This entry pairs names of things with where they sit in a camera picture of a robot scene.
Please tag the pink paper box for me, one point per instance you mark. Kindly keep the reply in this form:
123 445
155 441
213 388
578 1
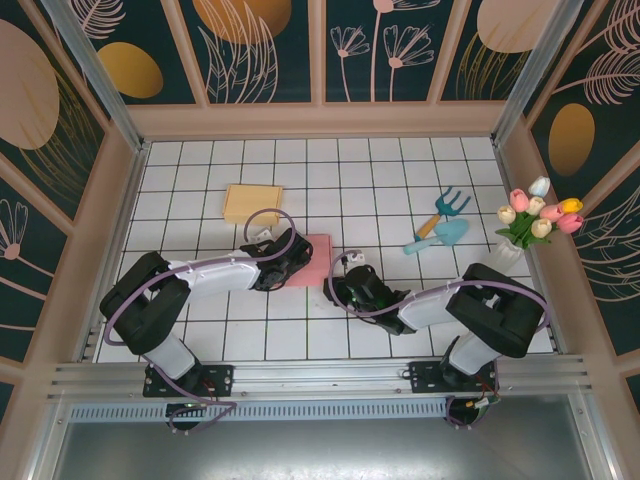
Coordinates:
317 260

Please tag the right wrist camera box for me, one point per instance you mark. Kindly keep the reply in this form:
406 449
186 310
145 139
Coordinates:
356 258

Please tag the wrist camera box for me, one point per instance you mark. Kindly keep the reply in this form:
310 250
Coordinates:
262 233
356 258

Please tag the white vase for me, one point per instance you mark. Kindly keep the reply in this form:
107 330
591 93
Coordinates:
507 250

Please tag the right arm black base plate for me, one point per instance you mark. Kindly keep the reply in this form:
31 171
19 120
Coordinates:
425 380

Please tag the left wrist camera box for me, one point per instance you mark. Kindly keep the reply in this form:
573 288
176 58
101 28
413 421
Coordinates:
262 233

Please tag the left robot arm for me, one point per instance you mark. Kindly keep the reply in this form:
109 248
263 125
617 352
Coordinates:
150 320

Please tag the yellow paper box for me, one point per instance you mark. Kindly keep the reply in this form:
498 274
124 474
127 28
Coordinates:
252 202

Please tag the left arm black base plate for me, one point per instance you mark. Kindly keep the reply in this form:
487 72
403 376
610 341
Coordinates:
220 380

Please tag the teal toy rake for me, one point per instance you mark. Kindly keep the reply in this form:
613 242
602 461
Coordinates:
452 205

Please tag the aluminium mounting rail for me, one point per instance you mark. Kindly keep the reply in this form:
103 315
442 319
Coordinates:
320 375

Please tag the artificial tulip bouquet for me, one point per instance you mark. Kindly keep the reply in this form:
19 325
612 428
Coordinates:
537 215

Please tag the aluminium frame post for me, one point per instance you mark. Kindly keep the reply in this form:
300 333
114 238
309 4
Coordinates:
530 75
95 70

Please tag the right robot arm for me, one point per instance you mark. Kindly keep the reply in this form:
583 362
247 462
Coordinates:
500 315

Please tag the grey metal panel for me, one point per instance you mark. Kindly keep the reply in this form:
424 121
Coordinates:
320 455

